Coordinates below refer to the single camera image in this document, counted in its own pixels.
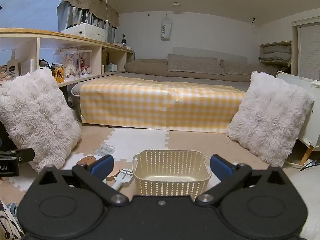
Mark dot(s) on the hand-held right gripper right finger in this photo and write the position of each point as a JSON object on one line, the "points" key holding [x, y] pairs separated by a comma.
{"points": [[221, 166]]}

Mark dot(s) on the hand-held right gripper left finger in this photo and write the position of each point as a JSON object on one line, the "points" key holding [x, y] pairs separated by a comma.
{"points": [[102, 166]]}

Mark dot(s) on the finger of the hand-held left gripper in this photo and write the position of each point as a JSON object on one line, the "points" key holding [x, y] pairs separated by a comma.
{"points": [[23, 154]]}

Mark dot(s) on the round wooden lid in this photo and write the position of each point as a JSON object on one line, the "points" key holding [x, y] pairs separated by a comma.
{"points": [[113, 175]]}

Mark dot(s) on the glass jar with cork lid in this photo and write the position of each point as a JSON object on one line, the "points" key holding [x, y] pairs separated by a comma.
{"points": [[105, 150]]}

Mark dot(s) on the round brown cartoon coaster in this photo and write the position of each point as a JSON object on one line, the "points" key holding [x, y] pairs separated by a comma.
{"points": [[86, 160]]}

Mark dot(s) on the white plastic handheld device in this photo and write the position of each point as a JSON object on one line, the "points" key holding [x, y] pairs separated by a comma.
{"points": [[125, 177]]}

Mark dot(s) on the cream plastic woven basket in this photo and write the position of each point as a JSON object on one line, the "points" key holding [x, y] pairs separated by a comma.
{"points": [[150, 187]]}

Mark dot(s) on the beige foam mat tile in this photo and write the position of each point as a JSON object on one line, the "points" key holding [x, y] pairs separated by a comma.
{"points": [[200, 141]]}

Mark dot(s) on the white foam mat tile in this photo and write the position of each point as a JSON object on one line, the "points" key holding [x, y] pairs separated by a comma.
{"points": [[137, 140]]}

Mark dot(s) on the white fluffy cushion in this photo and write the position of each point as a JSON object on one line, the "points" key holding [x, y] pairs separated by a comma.
{"points": [[37, 110], [270, 120]]}

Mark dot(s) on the black and white printed cloth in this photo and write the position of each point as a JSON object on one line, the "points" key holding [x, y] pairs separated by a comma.
{"points": [[8, 222]]}

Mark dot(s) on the yellow checkered cushion bumper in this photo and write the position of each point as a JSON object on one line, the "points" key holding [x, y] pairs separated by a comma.
{"points": [[150, 105]]}

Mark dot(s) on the small yellow box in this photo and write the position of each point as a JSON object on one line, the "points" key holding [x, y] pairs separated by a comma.
{"points": [[59, 76]]}

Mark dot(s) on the white lotion pump bottle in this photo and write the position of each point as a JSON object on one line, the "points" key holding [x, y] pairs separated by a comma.
{"points": [[12, 68]]}

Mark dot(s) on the pale blue tissue box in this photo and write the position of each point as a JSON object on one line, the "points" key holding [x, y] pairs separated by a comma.
{"points": [[110, 68]]}

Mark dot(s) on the clear doll display box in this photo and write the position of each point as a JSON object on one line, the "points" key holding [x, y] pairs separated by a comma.
{"points": [[68, 65], [85, 63]]}

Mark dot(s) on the brown pillow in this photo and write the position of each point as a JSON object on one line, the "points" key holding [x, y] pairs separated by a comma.
{"points": [[192, 63], [240, 66]]}

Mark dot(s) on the brown rolled duvet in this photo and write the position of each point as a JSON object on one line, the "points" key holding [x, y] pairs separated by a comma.
{"points": [[147, 67]]}

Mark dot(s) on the wooden shelf unit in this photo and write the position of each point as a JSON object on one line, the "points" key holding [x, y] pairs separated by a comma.
{"points": [[75, 42]]}

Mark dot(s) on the folded beige bedding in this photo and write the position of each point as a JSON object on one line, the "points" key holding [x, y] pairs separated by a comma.
{"points": [[275, 52]]}

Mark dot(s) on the dark glass bottle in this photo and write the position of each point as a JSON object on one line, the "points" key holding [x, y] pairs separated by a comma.
{"points": [[123, 41]]}

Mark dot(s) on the white storage box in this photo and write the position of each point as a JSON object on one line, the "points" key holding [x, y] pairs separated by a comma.
{"points": [[85, 32]]}

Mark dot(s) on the white window blind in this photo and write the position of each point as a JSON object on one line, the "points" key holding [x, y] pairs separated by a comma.
{"points": [[310, 52]]}

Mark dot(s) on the grey curtain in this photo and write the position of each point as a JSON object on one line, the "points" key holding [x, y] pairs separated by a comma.
{"points": [[75, 13]]}

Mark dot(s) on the ceiling smoke detector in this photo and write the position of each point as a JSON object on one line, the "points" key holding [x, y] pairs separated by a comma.
{"points": [[175, 4]]}

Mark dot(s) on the cream wall shelf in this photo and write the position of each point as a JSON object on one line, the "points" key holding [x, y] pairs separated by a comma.
{"points": [[275, 43]]}

